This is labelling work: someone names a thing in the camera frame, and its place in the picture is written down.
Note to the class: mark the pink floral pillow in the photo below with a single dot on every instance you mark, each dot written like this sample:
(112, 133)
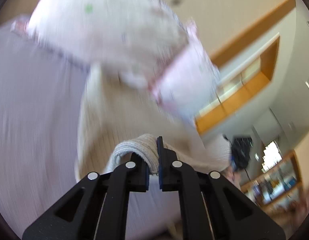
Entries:
(134, 40)
(190, 82)

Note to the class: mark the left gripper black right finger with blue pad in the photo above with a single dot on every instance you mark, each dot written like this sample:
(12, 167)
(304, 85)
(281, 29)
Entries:
(211, 206)

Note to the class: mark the wooden headboard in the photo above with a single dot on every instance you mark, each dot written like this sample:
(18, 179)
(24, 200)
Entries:
(249, 88)

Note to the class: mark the wooden shelf unit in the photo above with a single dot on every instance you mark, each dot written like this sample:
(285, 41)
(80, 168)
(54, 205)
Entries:
(280, 182)

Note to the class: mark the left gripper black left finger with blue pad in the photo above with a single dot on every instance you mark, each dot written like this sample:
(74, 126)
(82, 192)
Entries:
(96, 207)

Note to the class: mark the beige cable knit sweater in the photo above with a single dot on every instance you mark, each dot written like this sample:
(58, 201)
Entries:
(114, 120)

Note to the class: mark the pink floral right pillow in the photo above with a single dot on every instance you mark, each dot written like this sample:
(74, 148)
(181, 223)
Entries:
(190, 82)

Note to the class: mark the lilac bed sheet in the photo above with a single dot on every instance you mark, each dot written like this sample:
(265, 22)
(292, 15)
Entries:
(40, 96)

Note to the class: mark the pink floral left pillow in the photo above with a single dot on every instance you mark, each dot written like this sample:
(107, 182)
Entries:
(134, 40)

